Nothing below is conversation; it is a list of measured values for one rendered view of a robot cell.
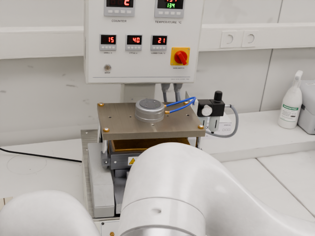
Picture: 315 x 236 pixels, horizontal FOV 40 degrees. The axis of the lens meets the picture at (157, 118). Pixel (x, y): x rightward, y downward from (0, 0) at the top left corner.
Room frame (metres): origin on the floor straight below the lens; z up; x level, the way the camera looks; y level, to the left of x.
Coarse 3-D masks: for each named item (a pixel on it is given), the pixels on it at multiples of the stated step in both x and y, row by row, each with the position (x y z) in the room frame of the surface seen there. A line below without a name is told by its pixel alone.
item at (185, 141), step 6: (162, 138) 1.02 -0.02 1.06; (168, 138) 1.03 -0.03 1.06; (174, 138) 1.03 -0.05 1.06; (180, 138) 1.03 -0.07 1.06; (186, 138) 1.03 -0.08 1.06; (114, 144) 0.97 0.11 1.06; (120, 144) 0.97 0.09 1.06; (126, 144) 0.97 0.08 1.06; (132, 144) 0.98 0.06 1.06; (138, 144) 0.98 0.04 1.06; (144, 144) 0.98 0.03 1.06; (150, 144) 0.98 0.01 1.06; (156, 144) 0.99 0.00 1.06; (114, 150) 0.95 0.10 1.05; (120, 150) 0.95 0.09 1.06; (126, 150) 0.95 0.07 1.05; (132, 150) 0.95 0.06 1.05; (138, 150) 0.96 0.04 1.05
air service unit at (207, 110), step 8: (216, 96) 1.23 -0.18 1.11; (192, 104) 1.20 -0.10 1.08; (200, 104) 1.21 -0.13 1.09; (208, 104) 1.21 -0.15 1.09; (216, 104) 1.22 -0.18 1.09; (224, 104) 1.22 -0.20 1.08; (200, 112) 1.21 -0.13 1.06; (208, 112) 1.20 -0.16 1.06; (216, 112) 1.22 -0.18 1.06; (200, 120) 1.22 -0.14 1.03; (216, 120) 1.22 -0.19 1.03; (208, 128) 1.24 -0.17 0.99; (216, 128) 1.23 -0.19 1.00
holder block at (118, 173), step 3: (111, 147) 1.06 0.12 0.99; (111, 150) 1.04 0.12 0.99; (114, 171) 0.95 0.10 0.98; (117, 171) 0.95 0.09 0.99; (120, 171) 0.95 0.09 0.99; (123, 171) 0.95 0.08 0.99; (126, 171) 0.95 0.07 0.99; (114, 174) 0.95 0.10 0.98; (117, 174) 0.95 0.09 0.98; (120, 174) 0.95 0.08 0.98; (123, 174) 0.95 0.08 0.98; (126, 174) 0.95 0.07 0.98
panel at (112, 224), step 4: (112, 220) 0.83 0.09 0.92; (116, 220) 0.83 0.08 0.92; (100, 224) 0.82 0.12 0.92; (104, 224) 0.82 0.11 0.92; (108, 224) 0.82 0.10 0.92; (112, 224) 0.82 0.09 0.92; (116, 224) 0.83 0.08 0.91; (100, 228) 0.81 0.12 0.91; (104, 228) 0.82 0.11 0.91; (108, 228) 0.82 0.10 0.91; (112, 228) 0.82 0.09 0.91; (116, 228) 0.82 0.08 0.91; (100, 232) 0.81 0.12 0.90; (104, 232) 0.81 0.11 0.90; (108, 232) 0.81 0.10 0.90; (112, 232) 0.81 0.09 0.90; (116, 232) 0.82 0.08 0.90
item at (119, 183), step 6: (114, 180) 0.93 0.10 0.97; (120, 180) 0.93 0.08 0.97; (126, 180) 0.91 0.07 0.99; (114, 186) 0.91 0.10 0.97; (120, 186) 0.91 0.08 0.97; (114, 192) 0.88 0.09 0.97; (120, 192) 0.88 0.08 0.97; (114, 198) 0.86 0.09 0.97; (120, 198) 0.86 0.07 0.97; (114, 204) 0.86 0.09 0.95; (120, 204) 0.84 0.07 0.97; (120, 210) 0.84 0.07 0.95
